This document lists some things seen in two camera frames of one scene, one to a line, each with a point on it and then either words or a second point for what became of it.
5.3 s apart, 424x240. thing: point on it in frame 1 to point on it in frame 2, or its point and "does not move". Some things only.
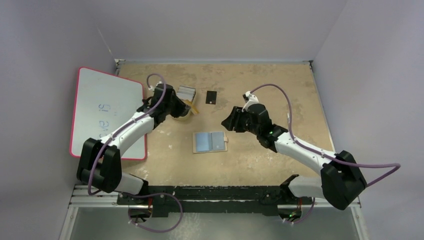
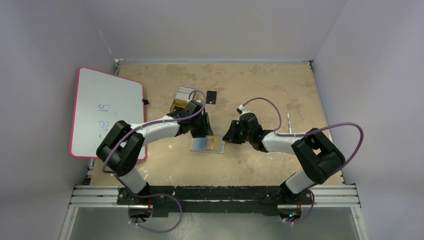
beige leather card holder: x=209 y=141 does not move
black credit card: x=211 y=97 does not move
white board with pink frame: x=103 y=102 does not move
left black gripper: x=182 y=108 to x=205 y=130
